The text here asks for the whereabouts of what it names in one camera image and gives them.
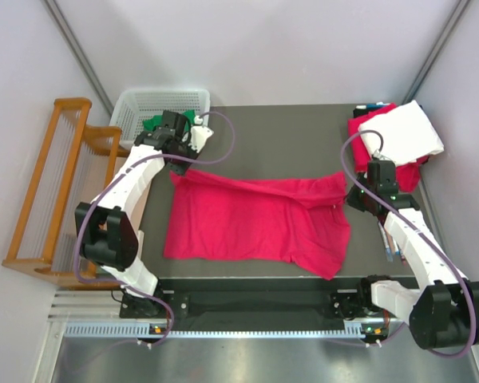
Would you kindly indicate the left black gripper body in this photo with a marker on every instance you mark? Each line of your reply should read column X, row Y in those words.
column 180, row 163

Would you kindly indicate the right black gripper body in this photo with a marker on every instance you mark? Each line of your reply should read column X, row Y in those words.
column 362, row 179

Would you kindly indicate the pink t shirt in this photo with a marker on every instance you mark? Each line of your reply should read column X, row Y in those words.
column 299, row 221
column 407, row 176

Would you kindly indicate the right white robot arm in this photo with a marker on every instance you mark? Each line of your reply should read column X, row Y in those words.
column 444, row 311

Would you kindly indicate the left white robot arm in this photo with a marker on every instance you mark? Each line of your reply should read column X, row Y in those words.
column 106, row 236

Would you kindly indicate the folded pink t shirt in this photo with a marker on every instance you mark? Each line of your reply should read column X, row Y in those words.
column 407, row 176

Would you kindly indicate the green t shirt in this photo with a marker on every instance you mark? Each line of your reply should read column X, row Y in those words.
column 151, row 123

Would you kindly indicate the folded white t shirt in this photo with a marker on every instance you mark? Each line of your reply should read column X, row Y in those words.
column 408, row 135

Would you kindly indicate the brown cardboard sheet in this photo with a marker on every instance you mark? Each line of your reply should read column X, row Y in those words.
column 138, row 210

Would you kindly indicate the white plastic laundry basket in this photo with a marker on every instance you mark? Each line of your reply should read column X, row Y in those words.
column 136, row 105

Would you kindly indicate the bundle of marker pens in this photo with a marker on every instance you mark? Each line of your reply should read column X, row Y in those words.
column 392, row 249

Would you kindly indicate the folded dark t shirt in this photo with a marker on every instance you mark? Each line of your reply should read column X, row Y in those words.
column 363, row 110

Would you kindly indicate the wooden rack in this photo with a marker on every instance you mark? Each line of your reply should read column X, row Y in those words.
column 75, row 163

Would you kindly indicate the grey slotted cable duct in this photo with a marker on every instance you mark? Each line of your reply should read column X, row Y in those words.
column 350, row 330

